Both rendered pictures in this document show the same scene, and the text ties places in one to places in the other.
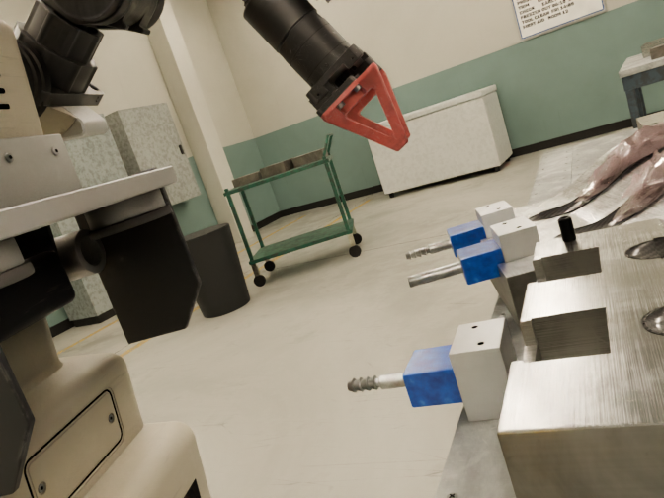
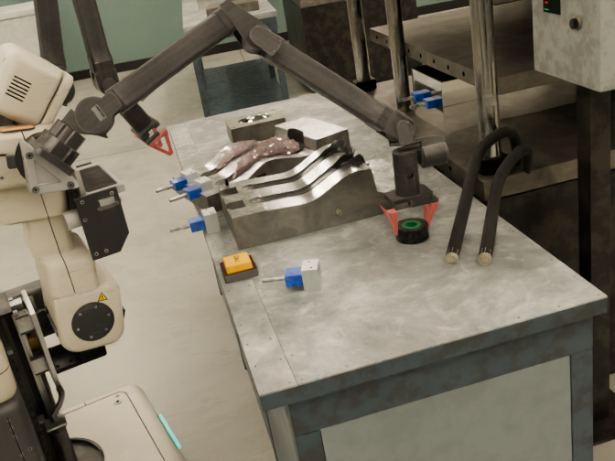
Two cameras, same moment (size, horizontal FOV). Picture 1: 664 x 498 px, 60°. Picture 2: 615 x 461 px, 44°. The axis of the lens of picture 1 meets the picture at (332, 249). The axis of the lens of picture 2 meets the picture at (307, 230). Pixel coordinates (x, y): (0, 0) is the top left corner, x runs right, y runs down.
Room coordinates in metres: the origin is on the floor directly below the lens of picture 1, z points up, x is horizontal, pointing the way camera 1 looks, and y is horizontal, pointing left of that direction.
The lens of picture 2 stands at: (-1.31, 0.88, 1.61)
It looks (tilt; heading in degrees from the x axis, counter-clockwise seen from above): 24 degrees down; 323
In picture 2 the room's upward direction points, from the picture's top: 10 degrees counter-clockwise
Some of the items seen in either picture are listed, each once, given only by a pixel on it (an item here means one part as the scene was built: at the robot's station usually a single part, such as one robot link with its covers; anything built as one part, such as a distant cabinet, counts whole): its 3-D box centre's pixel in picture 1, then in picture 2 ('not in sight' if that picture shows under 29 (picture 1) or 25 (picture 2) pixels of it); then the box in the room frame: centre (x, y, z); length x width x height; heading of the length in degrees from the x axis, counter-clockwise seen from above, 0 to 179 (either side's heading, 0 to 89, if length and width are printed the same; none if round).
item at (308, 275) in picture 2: not in sight; (290, 277); (-0.06, 0.01, 0.83); 0.13 x 0.05 x 0.05; 44
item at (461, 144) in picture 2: not in sight; (509, 108); (0.35, -1.37, 0.75); 1.30 x 0.84 x 0.06; 153
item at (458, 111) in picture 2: not in sight; (493, 84); (0.34, -1.28, 0.87); 0.50 x 0.27 x 0.17; 63
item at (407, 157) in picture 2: not in sight; (407, 160); (-0.13, -0.33, 1.00); 0.07 x 0.06 x 0.07; 64
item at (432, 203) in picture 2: not in sight; (420, 209); (-0.14, -0.34, 0.87); 0.07 x 0.07 x 0.09; 63
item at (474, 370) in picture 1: (425, 375); (193, 224); (0.41, -0.04, 0.83); 0.13 x 0.05 x 0.05; 65
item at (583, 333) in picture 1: (568, 367); (237, 211); (0.27, -0.10, 0.87); 0.05 x 0.05 x 0.04; 63
